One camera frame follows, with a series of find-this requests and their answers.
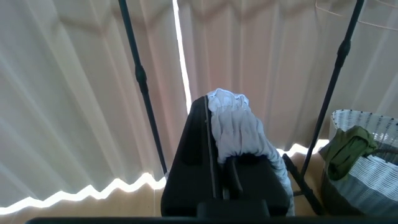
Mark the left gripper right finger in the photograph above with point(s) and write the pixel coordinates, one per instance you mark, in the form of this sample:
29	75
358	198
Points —
261	186

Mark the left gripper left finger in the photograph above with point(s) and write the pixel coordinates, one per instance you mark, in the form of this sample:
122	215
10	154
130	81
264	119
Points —
189	174

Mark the pale grey shorts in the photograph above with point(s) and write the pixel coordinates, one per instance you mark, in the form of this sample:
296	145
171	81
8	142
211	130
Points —
236	130

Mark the green long-sleeved shirt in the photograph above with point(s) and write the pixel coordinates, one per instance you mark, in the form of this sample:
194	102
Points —
345	152

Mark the black clothes rack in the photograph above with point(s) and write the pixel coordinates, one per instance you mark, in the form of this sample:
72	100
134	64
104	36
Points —
141	77

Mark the white laundry basket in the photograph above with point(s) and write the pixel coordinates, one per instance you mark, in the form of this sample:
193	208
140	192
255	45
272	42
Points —
373	174

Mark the beige curtain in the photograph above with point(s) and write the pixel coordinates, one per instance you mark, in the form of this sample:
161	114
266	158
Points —
62	93

